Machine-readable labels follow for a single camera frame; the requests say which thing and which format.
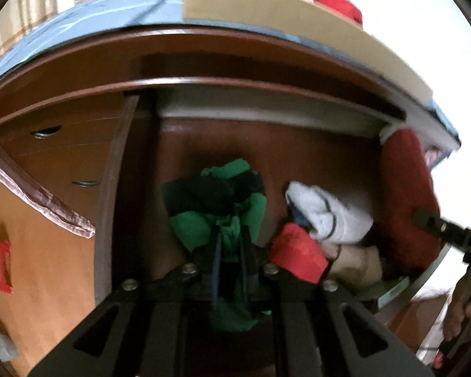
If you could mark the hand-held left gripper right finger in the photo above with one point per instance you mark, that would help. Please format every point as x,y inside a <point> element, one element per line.
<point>245,279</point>

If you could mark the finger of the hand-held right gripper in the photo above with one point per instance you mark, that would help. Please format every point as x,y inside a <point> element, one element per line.
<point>439,227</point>

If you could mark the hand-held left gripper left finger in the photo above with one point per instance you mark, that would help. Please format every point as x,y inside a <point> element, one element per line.
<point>216,279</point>

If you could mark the dark red underwear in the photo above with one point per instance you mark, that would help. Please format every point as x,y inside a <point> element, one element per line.
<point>404,188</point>

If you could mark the green black underwear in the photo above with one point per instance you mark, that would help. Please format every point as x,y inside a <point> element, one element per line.
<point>192,227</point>

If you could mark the orange red underwear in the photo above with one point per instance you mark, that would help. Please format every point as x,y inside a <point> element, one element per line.
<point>298,251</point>

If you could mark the beige waffle underwear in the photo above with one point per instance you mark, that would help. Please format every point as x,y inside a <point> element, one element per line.
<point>357,263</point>

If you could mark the white underwear dark trim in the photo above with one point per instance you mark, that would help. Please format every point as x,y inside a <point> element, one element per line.
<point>345,220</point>

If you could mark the wooden drawer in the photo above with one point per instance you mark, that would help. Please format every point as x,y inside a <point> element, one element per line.
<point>219,141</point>

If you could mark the bright red underwear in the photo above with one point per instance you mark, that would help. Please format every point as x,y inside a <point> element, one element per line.
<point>337,4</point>

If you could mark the cardboard tray box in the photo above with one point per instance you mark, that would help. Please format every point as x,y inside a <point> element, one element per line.
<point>298,19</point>

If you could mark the metal drawer pull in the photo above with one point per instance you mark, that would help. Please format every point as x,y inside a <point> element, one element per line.
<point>45,134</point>
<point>86,183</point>

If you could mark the person's right hand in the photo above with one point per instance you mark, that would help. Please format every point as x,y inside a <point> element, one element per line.
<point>455,310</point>

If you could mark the dark green flat box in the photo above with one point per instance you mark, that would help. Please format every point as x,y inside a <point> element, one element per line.
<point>392,292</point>

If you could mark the orange wooden cabinet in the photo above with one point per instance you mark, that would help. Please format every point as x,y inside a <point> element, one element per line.
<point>51,275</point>
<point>416,314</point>

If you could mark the grey object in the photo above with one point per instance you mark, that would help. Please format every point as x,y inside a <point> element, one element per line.
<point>0,345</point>

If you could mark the dark wooden dresser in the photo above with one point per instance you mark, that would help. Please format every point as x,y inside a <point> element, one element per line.
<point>180,47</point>

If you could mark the beige patterned curtain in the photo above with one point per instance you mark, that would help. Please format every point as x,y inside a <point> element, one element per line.
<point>19,27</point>

